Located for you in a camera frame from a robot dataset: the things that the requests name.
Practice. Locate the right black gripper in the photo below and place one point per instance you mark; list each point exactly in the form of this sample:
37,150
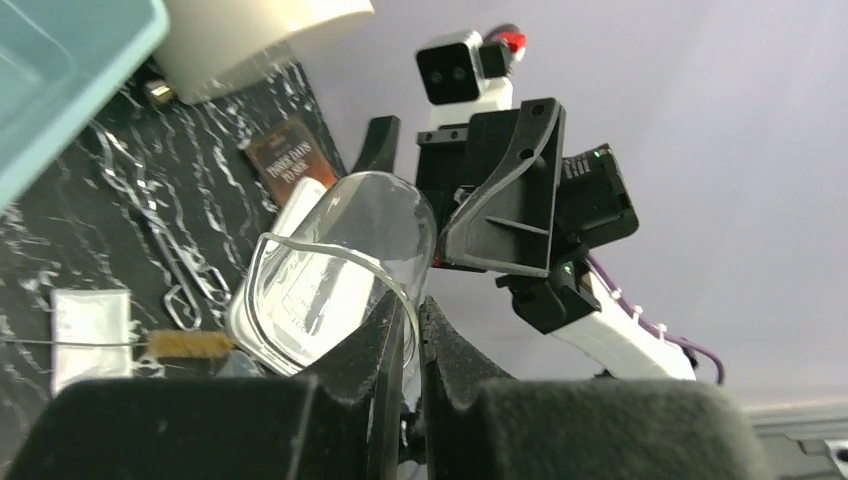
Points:
508,201

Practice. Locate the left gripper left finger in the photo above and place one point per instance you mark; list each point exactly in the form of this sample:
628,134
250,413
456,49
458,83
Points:
337,419

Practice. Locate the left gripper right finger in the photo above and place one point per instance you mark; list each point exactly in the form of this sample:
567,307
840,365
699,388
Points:
481,423

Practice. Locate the clear glass beaker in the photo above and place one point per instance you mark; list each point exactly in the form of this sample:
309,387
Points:
328,259

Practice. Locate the dark book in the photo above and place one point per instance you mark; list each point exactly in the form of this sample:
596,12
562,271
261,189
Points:
286,154

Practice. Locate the test tube brush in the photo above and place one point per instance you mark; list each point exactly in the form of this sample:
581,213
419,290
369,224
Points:
175,344

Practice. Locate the clear plastic packet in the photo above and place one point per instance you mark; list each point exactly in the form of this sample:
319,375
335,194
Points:
92,331

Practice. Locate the cream cylindrical container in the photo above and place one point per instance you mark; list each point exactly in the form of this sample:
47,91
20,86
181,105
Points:
215,48

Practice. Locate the metal test tube clamp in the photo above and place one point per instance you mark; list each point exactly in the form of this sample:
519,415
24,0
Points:
191,276

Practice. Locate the teal plastic bin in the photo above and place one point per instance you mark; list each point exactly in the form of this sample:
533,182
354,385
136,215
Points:
61,62

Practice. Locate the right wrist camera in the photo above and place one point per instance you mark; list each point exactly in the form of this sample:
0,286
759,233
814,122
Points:
466,73

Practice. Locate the aluminium frame rail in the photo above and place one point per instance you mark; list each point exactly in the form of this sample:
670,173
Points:
806,440

